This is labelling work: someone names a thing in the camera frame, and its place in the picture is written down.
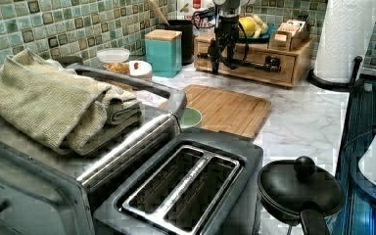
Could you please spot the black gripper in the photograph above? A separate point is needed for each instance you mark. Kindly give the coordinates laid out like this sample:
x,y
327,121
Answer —
x,y
226,32

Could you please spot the cereal jar with clear lid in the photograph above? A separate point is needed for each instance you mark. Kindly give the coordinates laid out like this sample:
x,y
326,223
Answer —
x,y
114,59

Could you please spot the green ceramic bowl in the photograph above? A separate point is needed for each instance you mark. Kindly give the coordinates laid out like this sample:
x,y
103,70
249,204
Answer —
x,y
191,118

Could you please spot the black utensil holder pot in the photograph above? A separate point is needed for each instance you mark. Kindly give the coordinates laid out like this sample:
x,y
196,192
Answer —
x,y
187,38

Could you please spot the bamboo cutting board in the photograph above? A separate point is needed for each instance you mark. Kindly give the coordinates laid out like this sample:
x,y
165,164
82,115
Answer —
x,y
228,111

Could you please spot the white lidded dish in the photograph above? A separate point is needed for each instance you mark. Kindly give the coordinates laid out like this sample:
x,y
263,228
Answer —
x,y
140,69

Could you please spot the wooden spoon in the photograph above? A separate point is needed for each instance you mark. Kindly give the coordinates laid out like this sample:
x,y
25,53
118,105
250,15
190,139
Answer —
x,y
158,11

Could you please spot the paper towel roll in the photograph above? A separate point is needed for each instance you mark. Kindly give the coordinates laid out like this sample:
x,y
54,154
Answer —
x,y
346,32

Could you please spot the black pan lid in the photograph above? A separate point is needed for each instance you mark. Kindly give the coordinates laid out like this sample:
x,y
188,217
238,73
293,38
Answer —
x,y
300,192

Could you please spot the teal canister with wooden lid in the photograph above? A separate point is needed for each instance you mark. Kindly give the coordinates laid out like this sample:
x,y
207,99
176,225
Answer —
x,y
163,52

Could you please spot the wooden tea bag caddy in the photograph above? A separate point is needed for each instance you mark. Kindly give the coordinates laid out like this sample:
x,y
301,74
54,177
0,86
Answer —
x,y
289,35

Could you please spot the toy banana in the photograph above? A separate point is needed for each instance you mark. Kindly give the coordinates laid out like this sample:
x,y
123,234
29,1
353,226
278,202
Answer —
x,y
261,27

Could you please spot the blue plate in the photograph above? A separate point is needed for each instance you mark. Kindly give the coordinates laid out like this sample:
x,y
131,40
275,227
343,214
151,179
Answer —
x,y
263,38

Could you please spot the black silver toaster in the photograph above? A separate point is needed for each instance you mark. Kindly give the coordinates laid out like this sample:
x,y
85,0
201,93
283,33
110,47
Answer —
x,y
199,183

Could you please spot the silver toaster oven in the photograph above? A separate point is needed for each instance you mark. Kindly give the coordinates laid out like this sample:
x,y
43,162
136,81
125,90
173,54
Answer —
x,y
45,193

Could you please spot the beige folded towel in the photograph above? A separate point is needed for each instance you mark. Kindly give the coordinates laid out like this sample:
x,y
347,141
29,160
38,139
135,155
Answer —
x,y
61,109

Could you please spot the black drawer handle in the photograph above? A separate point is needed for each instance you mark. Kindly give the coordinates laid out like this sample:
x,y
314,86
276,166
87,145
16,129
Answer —
x,y
270,64

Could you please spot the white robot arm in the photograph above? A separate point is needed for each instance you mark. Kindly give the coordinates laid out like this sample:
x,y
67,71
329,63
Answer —
x,y
229,8

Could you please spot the cereal box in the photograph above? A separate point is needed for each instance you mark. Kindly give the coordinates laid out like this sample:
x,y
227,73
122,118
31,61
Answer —
x,y
186,8

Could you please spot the black paper towel holder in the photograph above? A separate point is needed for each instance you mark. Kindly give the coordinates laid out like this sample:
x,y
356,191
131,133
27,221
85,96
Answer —
x,y
335,80

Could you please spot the wooden drawer box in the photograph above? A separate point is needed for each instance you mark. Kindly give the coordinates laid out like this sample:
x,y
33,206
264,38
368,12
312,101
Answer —
x,y
294,64

